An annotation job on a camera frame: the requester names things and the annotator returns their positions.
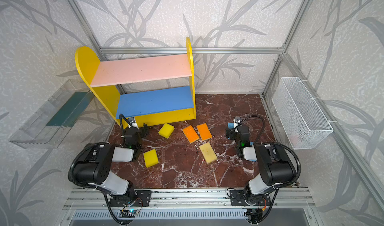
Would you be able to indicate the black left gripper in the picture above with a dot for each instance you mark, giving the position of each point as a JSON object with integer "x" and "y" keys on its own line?
{"x": 137, "y": 130}

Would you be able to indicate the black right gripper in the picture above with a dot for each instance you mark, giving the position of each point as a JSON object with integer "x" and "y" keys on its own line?
{"x": 235, "y": 132}

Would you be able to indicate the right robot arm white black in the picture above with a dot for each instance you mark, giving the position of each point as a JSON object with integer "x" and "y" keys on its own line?
{"x": 278, "y": 167}

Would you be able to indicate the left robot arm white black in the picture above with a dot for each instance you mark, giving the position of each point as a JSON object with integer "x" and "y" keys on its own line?
{"x": 91, "y": 169}

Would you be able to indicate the yellow shelf with coloured boards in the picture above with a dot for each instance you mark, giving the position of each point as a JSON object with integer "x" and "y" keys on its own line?
{"x": 152, "y": 90}

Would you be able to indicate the pale yellow sponge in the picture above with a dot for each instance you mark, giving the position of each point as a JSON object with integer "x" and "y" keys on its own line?
{"x": 208, "y": 153}

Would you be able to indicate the orange sponge right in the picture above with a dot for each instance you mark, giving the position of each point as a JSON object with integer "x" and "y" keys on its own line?
{"x": 204, "y": 132}

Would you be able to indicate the orange sponge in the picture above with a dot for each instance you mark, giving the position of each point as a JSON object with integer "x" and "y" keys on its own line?
{"x": 204, "y": 132}
{"x": 190, "y": 134}

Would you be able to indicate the orange sponge left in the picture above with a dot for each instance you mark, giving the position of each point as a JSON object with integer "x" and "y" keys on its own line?
{"x": 190, "y": 134}

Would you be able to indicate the green circuit board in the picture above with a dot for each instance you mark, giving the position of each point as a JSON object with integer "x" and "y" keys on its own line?
{"x": 129, "y": 213}

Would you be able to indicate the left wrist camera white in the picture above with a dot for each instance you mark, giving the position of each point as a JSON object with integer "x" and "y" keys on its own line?
{"x": 132, "y": 122}

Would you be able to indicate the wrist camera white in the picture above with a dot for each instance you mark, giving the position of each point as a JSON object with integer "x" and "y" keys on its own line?
{"x": 132, "y": 122}
{"x": 237, "y": 120}

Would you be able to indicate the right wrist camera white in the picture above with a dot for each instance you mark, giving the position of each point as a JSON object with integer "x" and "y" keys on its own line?
{"x": 237, "y": 120}

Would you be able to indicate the white wire mesh basket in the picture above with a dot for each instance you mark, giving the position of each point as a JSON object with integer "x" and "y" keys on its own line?
{"x": 301, "y": 117}

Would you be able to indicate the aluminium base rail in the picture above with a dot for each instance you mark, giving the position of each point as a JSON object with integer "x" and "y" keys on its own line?
{"x": 194, "y": 198}

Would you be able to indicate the clear acrylic wall bin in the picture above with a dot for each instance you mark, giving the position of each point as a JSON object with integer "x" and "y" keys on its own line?
{"x": 48, "y": 127}

